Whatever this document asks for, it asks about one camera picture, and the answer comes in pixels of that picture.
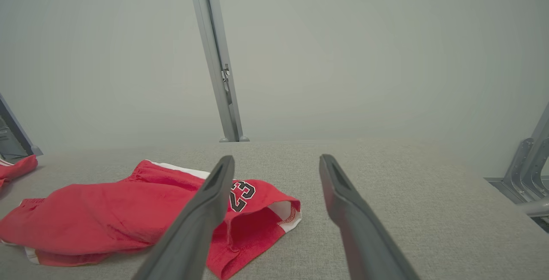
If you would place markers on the grey metal frame panel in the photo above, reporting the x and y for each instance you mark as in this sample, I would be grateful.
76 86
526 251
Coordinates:
13 138

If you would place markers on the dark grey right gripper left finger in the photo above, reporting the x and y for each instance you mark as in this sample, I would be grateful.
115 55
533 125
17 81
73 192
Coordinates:
193 228

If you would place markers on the grey metal bracket frame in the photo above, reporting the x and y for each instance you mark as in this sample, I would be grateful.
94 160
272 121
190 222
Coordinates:
532 164

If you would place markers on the grey metal post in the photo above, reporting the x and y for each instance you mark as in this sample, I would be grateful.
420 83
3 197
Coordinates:
218 78

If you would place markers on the red jersey white trim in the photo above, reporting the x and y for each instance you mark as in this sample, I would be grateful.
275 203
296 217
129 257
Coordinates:
15 168

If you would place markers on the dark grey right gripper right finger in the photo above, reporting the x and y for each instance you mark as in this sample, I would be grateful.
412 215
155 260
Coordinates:
360 237

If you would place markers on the red basketball shorts white stripe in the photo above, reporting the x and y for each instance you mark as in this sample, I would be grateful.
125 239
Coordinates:
107 211

